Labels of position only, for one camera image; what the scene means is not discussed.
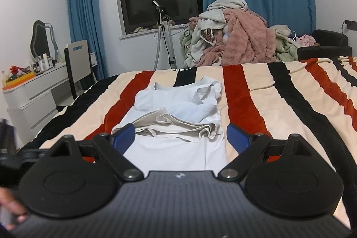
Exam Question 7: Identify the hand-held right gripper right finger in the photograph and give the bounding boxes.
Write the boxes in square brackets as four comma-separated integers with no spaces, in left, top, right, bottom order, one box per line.
[218,123,314,181]

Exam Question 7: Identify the green printed garment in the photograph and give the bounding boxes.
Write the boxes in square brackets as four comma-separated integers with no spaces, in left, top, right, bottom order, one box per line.
[180,27,200,60]

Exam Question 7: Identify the silver garment steamer stand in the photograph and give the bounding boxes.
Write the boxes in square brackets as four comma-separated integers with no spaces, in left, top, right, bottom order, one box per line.
[152,0,178,70]

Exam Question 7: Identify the white t-shirt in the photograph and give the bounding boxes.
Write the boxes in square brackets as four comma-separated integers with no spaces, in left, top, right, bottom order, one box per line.
[112,75,227,170]

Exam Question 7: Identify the person's left hand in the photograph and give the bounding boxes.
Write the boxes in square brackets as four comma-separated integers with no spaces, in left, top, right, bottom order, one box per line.
[0,188,29,231]

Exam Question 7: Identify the narrow blue curtain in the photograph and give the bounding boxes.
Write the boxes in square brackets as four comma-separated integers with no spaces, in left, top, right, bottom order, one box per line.
[66,0,109,81]

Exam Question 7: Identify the white and black chair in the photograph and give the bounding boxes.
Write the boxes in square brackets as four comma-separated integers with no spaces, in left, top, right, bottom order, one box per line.
[64,40,97,100]

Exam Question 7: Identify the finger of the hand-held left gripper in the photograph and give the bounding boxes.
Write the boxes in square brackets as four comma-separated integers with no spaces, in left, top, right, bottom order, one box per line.
[17,148,53,163]

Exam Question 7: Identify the black armchair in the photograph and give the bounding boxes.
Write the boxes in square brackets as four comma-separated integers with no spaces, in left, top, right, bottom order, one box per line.
[297,29,352,61]

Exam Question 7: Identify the pink fluffy blanket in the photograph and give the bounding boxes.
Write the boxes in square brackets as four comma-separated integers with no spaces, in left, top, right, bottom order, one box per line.
[190,9,276,67]

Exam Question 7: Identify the black wall socket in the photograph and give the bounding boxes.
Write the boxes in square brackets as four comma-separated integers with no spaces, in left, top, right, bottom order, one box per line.
[342,20,357,33]

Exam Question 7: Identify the grey white garment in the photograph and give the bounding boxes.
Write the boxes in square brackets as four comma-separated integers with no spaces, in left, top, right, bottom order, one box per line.
[184,0,249,67]

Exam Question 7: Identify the striped fleece blanket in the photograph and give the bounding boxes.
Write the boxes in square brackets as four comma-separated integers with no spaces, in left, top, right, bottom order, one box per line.
[17,55,357,227]

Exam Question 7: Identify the orange box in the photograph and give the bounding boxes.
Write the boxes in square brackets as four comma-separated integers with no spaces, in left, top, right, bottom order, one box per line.
[6,72,35,87]

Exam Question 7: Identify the small pink garment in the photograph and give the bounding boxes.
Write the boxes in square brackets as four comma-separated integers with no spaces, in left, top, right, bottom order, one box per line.
[296,34,317,47]

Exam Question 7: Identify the wavy vanity mirror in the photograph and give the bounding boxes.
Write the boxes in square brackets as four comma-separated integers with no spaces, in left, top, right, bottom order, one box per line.
[30,21,59,60]

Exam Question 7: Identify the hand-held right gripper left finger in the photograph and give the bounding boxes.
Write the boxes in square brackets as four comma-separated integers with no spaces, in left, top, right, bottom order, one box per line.
[49,123,144,181]

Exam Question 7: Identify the grey corrugated hose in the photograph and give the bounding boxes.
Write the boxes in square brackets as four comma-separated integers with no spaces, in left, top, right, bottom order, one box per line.
[153,26,164,70]

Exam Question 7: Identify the pale green garment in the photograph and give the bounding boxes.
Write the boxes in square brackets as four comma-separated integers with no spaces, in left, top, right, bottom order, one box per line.
[269,25,299,61]

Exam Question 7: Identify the group of cosmetic bottles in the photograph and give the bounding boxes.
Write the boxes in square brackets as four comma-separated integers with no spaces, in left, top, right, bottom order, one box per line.
[29,51,63,71]

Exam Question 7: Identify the white vanity desk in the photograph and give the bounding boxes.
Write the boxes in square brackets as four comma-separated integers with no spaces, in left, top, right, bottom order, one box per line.
[2,52,98,138]

